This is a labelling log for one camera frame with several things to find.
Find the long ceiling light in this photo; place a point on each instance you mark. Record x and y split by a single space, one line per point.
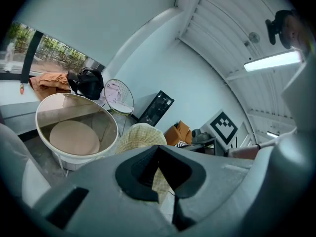
271 62
272 134

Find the large beige round hamper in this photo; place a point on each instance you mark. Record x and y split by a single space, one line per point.
74 137

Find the cardboard box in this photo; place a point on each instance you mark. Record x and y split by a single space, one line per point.
177 133

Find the black framed picture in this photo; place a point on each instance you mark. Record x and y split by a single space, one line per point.
156 108

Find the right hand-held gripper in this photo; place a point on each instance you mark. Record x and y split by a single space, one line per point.
223 128

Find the orange jacket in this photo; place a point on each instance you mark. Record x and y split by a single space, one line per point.
50 84

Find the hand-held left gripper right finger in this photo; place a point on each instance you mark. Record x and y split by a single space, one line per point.
212 189

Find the pale yellow plaid clothes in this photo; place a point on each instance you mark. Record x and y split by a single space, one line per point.
145 134

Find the small red trinket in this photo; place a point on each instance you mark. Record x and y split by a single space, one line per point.
22 89

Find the person's right forearm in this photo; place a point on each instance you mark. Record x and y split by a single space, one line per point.
243 153

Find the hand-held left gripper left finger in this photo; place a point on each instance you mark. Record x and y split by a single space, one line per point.
103 201

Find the grey roller blind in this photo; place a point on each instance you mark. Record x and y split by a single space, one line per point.
98 16

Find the person's face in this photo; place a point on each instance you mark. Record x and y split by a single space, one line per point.
297 33

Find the round ceiling fixture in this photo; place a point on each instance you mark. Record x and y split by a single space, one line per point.
254 37

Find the black head-worn camera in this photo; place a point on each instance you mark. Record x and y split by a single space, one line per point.
277 28

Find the black backpack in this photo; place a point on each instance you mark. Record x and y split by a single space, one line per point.
89 83

